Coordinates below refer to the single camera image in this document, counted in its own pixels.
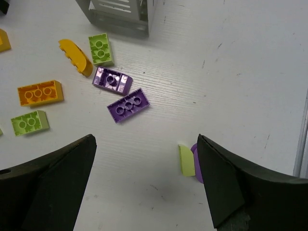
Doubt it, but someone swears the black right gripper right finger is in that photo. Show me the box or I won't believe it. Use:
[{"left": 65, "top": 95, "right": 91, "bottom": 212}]
[{"left": 197, "top": 135, "right": 308, "bottom": 231}]

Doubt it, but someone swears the yellow square lego brick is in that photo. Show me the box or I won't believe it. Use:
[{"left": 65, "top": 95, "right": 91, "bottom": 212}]
[{"left": 0, "top": 29, "right": 11, "bottom": 52}]

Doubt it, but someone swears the light green curved lego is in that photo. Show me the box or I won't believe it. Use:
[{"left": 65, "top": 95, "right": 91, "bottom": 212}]
[{"left": 179, "top": 144, "right": 195, "bottom": 177}]

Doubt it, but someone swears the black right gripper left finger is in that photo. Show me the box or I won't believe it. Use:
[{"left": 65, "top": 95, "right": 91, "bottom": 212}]
[{"left": 0, "top": 134, "right": 97, "bottom": 231}]

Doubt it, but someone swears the yellow curved lego brick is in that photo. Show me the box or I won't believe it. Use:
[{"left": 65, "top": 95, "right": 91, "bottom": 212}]
[{"left": 58, "top": 39, "right": 93, "bottom": 77}]

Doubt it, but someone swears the purple curved lego brick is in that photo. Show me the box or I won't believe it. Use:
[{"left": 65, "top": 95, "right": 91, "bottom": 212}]
[{"left": 92, "top": 67, "right": 133, "bottom": 96}]

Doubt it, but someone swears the white slotted container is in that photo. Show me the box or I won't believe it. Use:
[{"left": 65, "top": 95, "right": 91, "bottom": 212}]
[{"left": 76, "top": 0, "right": 159, "bottom": 38}]

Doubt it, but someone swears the green lego brick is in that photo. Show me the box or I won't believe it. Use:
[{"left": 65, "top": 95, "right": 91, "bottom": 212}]
[
  {"left": 89, "top": 33, "right": 115, "bottom": 67},
  {"left": 11, "top": 110, "right": 50, "bottom": 137}
]

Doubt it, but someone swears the orange long lego brick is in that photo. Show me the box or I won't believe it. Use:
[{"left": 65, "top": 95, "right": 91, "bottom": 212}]
[{"left": 17, "top": 80, "right": 64, "bottom": 107}]

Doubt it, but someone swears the purple round lego piece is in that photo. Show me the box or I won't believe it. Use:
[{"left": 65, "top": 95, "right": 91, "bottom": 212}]
[{"left": 191, "top": 143, "right": 204, "bottom": 184}]

